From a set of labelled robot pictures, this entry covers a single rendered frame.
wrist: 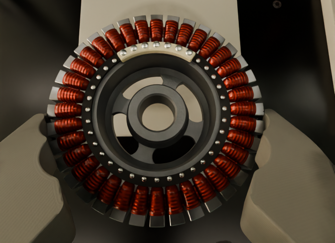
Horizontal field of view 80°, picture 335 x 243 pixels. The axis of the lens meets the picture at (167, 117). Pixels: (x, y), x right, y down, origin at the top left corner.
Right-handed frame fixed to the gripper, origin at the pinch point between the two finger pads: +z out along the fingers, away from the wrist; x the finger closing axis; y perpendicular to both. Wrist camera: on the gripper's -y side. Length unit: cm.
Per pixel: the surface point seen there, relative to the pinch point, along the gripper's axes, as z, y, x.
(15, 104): 6.7, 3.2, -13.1
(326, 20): 11.0, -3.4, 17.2
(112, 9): 11.4, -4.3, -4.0
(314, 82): 7.2, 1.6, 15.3
